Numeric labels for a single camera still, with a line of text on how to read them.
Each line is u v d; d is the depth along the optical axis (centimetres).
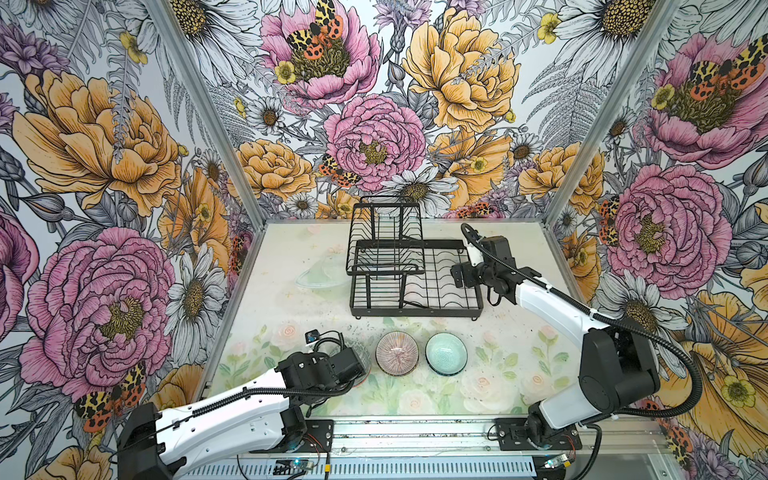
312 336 71
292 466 71
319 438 73
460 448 73
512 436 74
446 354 85
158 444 42
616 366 44
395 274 82
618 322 46
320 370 59
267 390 51
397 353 85
